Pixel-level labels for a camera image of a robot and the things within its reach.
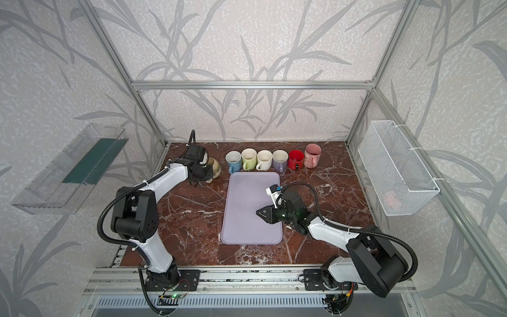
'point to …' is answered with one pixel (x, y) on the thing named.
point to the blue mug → (234, 160)
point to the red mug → (296, 159)
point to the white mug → (265, 158)
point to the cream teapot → (216, 168)
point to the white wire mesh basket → (403, 182)
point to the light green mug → (249, 156)
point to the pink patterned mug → (312, 155)
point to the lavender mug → (280, 158)
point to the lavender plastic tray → (245, 194)
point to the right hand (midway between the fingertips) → (259, 206)
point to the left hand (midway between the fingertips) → (211, 168)
